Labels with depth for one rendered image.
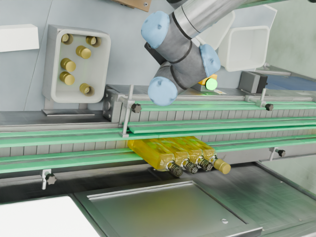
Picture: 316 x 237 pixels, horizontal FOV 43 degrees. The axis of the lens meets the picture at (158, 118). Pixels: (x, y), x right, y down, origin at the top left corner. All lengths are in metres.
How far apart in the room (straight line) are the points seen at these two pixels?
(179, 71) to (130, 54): 0.45
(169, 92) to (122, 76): 0.45
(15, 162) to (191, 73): 0.55
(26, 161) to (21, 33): 0.36
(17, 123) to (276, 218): 0.89
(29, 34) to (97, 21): 0.24
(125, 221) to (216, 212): 0.30
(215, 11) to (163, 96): 0.26
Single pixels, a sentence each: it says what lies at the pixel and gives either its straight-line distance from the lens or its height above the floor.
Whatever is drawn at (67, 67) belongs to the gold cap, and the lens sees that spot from 1.25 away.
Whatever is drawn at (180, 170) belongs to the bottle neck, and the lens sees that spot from 1.19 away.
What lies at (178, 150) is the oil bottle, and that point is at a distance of 1.26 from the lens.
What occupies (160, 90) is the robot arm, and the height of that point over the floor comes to 1.17.
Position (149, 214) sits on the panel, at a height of 1.15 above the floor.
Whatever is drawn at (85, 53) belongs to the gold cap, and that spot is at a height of 0.81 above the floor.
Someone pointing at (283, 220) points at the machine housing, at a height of 1.27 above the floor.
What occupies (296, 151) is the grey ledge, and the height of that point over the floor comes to 0.88.
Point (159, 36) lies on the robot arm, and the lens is 0.89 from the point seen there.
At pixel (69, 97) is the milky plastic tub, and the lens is 1.27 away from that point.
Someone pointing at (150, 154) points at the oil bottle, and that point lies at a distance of 1.25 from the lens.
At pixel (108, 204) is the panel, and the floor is 1.06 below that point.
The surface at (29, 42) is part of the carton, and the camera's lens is 1.21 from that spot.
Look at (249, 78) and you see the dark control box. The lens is 1.75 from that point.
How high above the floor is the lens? 1.95
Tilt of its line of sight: 50 degrees down
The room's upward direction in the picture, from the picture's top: 122 degrees clockwise
